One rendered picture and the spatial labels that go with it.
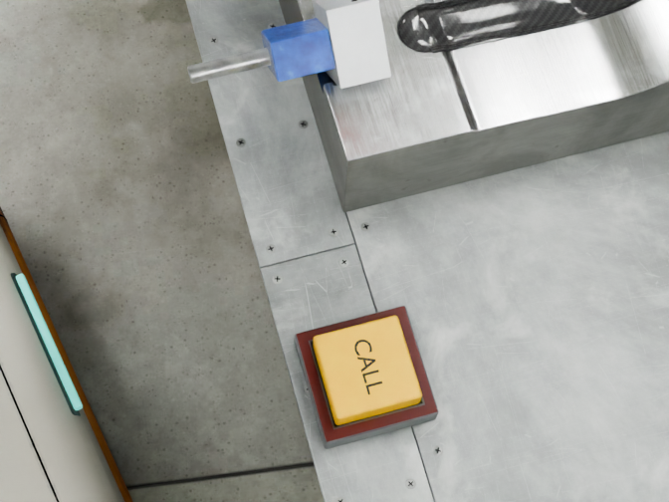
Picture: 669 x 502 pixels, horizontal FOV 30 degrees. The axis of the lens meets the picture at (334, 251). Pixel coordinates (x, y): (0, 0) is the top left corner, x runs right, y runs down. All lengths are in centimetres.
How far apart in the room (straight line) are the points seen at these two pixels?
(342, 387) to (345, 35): 23
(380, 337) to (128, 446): 89
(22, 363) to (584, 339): 75
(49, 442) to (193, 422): 32
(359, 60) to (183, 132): 102
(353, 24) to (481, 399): 27
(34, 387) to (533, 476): 72
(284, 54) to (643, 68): 25
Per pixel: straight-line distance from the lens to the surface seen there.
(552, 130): 90
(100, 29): 194
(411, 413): 85
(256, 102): 95
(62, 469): 141
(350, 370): 84
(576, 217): 93
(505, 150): 90
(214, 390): 170
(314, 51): 84
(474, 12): 90
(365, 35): 84
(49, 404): 144
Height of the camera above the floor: 164
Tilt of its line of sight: 69 degrees down
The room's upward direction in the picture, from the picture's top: 4 degrees clockwise
